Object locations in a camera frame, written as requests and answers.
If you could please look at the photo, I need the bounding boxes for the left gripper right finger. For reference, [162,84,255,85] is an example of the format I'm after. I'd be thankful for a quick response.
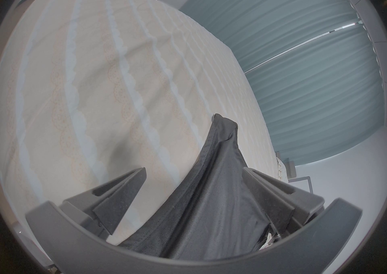
[242,167,326,234]

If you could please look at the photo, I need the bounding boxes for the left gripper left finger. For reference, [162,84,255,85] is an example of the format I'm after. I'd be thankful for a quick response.
[61,167,147,236]

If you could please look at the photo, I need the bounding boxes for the black trousers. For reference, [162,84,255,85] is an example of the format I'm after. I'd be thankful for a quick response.
[119,113,273,260]

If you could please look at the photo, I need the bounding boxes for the white printed pillow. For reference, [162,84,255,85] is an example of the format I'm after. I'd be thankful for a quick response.
[276,158,288,182]

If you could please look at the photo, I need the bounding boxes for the grey bedside table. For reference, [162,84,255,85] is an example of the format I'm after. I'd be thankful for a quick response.
[287,158,299,180]

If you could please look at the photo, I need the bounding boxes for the bed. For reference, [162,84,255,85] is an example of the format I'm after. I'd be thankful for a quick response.
[0,0,312,246]

